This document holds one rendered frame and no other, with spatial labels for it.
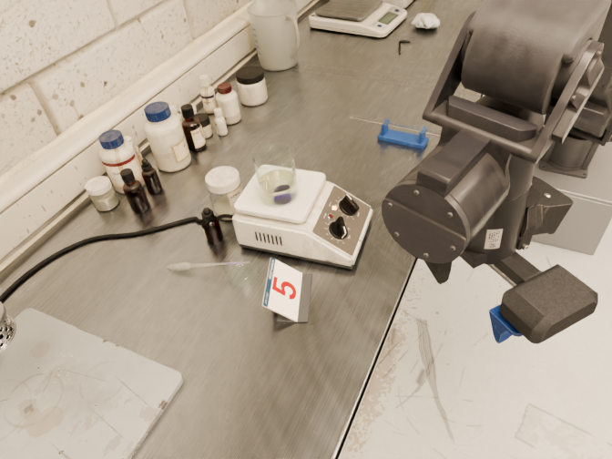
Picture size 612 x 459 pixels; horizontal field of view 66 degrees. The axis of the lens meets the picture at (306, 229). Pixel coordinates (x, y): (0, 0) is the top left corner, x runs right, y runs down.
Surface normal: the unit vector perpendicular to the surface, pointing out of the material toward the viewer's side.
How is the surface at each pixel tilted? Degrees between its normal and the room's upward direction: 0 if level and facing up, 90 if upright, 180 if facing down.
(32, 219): 90
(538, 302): 4
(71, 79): 90
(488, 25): 44
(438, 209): 90
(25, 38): 90
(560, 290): 4
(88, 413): 0
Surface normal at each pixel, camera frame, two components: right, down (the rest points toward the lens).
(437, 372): -0.08, -0.72
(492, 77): -0.63, 0.69
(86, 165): 0.90, 0.24
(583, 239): -0.42, 0.65
